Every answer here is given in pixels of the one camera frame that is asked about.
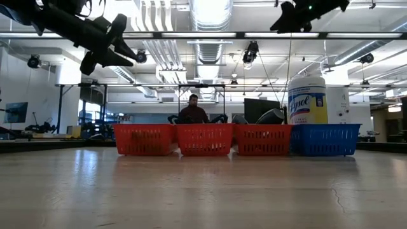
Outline person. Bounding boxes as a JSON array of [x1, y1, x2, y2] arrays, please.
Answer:
[[177, 94, 210, 125]]

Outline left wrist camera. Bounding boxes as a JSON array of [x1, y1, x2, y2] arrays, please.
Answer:
[[79, 50, 98, 76]]

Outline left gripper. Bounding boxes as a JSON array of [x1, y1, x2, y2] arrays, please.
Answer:
[[72, 14, 138, 67]]

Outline thin hanging cable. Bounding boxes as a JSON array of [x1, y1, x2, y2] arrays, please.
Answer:
[[280, 33, 293, 106]]

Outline white yellow wipes canister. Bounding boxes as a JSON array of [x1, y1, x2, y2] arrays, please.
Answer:
[[287, 75, 329, 125]]

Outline yellow box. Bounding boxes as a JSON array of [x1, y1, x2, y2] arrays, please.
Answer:
[[66, 125, 82, 139]]

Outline red plastic basket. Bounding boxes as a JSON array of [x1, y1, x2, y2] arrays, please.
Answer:
[[113, 123, 176, 156], [233, 123, 293, 156], [175, 123, 235, 157]]

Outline dark grey toiletry bottle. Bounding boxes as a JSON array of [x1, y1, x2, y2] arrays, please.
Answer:
[[231, 114, 249, 125]]

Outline blue screen monitor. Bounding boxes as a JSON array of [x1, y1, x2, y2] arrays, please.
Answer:
[[3, 101, 29, 124]]

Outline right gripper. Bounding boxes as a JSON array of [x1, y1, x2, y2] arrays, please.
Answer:
[[270, 0, 350, 34]]

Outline silver ventilation duct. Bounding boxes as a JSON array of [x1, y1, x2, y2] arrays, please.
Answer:
[[190, 0, 235, 99]]

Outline black overhead crossbar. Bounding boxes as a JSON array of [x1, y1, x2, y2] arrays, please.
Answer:
[[0, 31, 407, 40]]

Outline blue plastic basket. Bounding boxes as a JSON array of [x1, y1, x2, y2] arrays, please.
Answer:
[[291, 123, 362, 157]]

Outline grey handheld vacuum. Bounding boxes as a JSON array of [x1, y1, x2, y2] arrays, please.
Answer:
[[255, 108, 286, 125]]

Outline black monitor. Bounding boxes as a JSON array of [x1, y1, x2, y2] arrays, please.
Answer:
[[244, 97, 282, 125]]

